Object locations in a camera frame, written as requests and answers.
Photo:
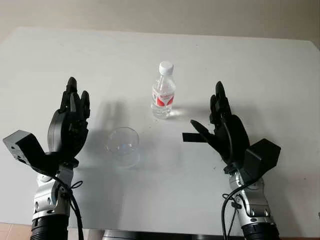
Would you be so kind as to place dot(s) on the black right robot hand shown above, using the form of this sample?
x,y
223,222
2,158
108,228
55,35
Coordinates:
x,y
235,135

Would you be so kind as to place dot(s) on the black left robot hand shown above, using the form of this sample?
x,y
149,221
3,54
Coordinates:
x,y
62,130

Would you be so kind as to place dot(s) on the clear plastic water bottle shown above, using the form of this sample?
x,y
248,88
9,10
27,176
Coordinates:
x,y
162,100

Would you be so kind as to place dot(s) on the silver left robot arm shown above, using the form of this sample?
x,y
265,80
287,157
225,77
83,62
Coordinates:
x,y
46,200

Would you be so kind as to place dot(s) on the clear plastic cup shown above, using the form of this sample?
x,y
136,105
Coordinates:
x,y
122,150

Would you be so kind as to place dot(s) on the dark robot torso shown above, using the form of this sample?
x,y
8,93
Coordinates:
x,y
120,235

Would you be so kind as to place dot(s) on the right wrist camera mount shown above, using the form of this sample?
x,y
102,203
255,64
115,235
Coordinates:
x,y
262,157

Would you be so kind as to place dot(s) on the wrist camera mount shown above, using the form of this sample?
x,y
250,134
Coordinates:
x,y
27,147
262,157

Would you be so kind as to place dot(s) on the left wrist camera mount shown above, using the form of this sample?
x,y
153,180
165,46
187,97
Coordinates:
x,y
27,147

